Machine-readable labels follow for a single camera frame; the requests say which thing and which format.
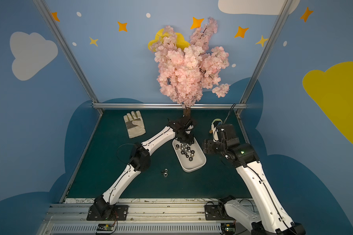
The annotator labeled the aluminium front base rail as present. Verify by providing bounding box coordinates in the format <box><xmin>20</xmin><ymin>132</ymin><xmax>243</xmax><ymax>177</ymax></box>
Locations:
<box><xmin>36</xmin><ymin>198</ymin><xmax>293</xmax><ymax>235</ymax></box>

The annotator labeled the aluminium right frame post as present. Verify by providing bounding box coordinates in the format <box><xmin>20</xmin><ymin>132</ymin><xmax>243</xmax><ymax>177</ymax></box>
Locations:
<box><xmin>239</xmin><ymin>0</ymin><xmax>294</xmax><ymax>106</ymax></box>

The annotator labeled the pile of steel nuts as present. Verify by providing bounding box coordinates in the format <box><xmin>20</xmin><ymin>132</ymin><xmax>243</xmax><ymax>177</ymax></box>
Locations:
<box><xmin>161</xmin><ymin>169</ymin><xmax>168</xmax><ymax>177</ymax></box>

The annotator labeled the left green circuit board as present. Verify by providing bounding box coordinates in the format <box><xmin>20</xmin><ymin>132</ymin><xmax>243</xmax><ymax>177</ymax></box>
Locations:
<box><xmin>96</xmin><ymin>224</ymin><xmax>115</xmax><ymax>234</ymax></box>

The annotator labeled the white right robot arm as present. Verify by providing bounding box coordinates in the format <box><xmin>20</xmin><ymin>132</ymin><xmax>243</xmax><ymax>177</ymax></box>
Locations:
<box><xmin>86</xmin><ymin>116</ymin><xmax>196</xmax><ymax>221</ymax></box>

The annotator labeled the aluminium frame post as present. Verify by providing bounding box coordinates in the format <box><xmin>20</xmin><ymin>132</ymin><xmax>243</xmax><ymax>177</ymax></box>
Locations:
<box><xmin>239</xmin><ymin>0</ymin><xmax>294</xmax><ymax>106</ymax></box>
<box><xmin>33</xmin><ymin>0</ymin><xmax>99</xmax><ymax>105</ymax></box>

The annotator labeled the heap of nuts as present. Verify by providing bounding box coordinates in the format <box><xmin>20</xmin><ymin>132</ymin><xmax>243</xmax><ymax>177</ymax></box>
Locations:
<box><xmin>174</xmin><ymin>143</ymin><xmax>196</xmax><ymax>162</ymax></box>

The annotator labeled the aluminium back frame rail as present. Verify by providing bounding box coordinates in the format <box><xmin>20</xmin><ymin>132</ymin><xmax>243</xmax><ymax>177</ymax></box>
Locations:
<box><xmin>92</xmin><ymin>102</ymin><xmax>247</xmax><ymax>110</ymax></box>

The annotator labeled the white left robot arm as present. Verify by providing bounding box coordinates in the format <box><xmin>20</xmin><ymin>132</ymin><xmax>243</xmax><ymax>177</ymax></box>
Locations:
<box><xmin>203</xmin><ymin>119</ymin><xmax>306</xmax><ymax>235</ymax></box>

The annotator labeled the green toy paddle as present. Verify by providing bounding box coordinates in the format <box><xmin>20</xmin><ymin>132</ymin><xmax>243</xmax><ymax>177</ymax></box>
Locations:
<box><xmin>209</xmin><ymin>118</ymin><xmax>223</xmax><ymax>134</ymax></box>

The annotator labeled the aluminium left frame post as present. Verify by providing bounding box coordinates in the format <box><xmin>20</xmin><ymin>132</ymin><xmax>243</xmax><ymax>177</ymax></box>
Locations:
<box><xmin>33</xmin><ymin>0</ymin><xmax>99</xmax><ymax>105</ymax></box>

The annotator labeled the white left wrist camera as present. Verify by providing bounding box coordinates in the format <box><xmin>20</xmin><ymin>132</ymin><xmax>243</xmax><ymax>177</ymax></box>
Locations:
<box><xmin>210</xmin><ymin>118</ymin><xmax>223</xmax><ymax>142</ymax></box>

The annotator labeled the green circuit board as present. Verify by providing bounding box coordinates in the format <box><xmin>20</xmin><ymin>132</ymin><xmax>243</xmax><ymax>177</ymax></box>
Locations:
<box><xmin>96</xmin><ymin>224</ymin><xmax>115</xmax><ymax>234</ymax></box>
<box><xmin>220</xmin><ymin>223</ymin><xmax>236</xmax><ymax>235</ymax></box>

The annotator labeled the right green circuit board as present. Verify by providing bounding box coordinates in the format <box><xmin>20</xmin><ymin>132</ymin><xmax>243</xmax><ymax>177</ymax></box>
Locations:
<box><xmin>220</xmin><ymin>223</ymin><xmax>236</xmax><ymax>235</ymax></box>

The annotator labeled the white canvas work glove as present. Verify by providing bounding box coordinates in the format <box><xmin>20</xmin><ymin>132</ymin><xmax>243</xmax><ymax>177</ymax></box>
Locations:
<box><xmin>124</xmin><ymin>111</ymin><xmax>146</xmax><ymax>139</ymax></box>

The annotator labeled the white storage box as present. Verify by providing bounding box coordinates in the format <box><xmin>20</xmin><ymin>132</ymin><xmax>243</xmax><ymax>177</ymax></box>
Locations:
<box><xmin>172</xmin><ymin>138</ymin><xmax>207</xmax><ymax>173</ymax></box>

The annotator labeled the pink blossom artificial tree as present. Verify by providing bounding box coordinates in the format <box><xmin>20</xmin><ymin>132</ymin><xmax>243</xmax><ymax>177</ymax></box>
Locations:
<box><xmin>148</xmin><ymin>17</ymin><xmax>230</xmax><ymax>116</ymax></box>

